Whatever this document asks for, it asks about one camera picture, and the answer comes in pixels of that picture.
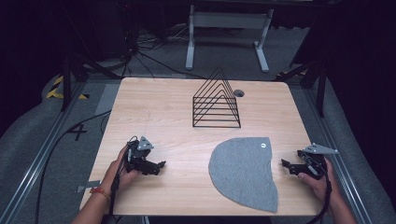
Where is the person's left hand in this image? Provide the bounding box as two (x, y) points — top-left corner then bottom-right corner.
(101, 146), (141, 194)

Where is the black wire triangular rack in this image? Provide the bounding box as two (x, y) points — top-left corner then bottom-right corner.
(191, 66), (243, 129)

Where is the right hand-held gripper cable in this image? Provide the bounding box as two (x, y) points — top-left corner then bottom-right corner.
(303, 152), (333, 224)

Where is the black floor cable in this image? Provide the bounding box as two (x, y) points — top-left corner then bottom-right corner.
(34, 109), (112, 224)

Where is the left hand-held gripper cable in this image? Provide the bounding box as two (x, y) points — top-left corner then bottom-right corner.
(107, 135), (139, 217)

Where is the tangle of black cables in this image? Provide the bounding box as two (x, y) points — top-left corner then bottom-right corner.
(122, 22), (207, 80)

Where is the grey felt half-round mat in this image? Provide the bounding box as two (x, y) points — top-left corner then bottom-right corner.
(207, 136), (279, 214)

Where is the yellow and black floor tape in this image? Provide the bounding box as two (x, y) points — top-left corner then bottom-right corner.
(45, 76), (91, 101)

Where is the person's right hand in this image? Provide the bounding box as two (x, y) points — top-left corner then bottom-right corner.
(297, 157), (336, 203)

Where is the hand-held gripper cable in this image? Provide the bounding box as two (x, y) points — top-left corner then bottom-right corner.
(107, 135), (139, 217)
(303, 152), (333, 224)

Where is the aluminium floor rail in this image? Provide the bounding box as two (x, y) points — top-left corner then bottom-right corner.
(0, 81), (87, 224)
(302, 87), (376, 224)

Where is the black tripod stand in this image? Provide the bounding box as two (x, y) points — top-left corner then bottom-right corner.
(273, 59), (329, 119)
(59, 50), (121, 113)

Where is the white metal desk frame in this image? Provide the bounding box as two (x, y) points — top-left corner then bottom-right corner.
(185, 4), (275, 74)

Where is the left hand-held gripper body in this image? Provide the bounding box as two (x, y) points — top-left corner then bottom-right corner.
(125, 135), (155, 174)

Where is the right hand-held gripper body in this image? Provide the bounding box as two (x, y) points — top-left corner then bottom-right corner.
(296, 142), (339, 181)

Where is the red and gold bracelet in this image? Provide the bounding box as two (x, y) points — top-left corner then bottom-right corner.
(89, 186), (112, 202)

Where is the grey tape strip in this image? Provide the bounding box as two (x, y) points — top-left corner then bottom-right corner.
(76, 179), (103, 193)

